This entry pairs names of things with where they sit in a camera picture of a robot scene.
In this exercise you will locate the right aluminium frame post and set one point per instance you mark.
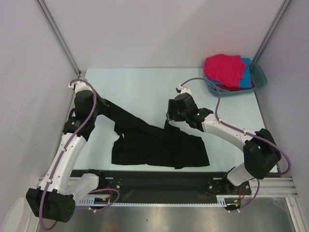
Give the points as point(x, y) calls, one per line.
point(272, 29)

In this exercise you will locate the blue t shirt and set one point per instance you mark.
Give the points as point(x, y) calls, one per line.
point(228, 72)

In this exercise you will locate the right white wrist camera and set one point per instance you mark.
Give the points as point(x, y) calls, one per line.
point(181, 90)

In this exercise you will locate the right white cable duct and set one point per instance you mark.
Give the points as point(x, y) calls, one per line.
point(231, 201)

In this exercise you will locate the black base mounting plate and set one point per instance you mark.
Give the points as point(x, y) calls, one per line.
point(149, 187)

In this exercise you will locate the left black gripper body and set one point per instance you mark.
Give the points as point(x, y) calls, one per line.
point(100, 104)

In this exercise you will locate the pink t shirt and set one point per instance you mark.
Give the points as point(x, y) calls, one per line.
point(225, 69)

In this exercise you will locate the aluminium front rail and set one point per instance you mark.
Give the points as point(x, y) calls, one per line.
point(283, 187)

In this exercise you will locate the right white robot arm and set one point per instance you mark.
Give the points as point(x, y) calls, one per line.
point(258, 147)

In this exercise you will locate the left aluminium frame post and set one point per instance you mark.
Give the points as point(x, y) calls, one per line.
point(58, 35)

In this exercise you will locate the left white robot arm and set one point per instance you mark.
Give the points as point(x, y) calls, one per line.
point(54, 198)

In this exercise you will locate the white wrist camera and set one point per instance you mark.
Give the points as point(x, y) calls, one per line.
point(80, 85)
point(181, 90)

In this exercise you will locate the white cable duct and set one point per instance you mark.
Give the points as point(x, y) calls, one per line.
point(231, 201)
point(94, 201)

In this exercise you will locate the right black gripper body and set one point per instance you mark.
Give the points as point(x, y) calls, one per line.
point(180, 116)

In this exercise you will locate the teal plastic basket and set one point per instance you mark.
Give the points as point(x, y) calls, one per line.
point(253, 80)

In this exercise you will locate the black t shirt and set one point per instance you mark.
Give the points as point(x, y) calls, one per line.
point(141, 143)

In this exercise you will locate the aluminium frame post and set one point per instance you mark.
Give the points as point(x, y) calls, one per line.
point(272, 29)
point(58, 35)

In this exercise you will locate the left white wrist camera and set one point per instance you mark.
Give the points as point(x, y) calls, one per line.
point(80, 85)

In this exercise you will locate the left white cable duct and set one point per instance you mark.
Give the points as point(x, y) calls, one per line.
point(94, 201)

